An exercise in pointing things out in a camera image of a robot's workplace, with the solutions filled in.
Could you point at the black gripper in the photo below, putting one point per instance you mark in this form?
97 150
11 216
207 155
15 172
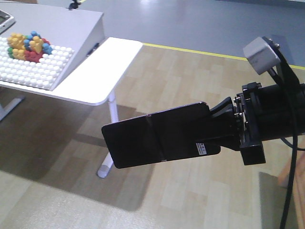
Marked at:
266 117

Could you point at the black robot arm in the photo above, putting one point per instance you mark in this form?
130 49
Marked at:
218 126

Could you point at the white desk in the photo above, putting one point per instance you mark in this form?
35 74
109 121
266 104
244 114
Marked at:
96 66

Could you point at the white peg board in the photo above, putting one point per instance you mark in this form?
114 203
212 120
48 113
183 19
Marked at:
46 74

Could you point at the colourful toy pegs pile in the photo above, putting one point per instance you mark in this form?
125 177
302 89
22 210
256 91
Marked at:
30 48

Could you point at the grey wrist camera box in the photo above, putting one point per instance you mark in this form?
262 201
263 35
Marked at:
260 55

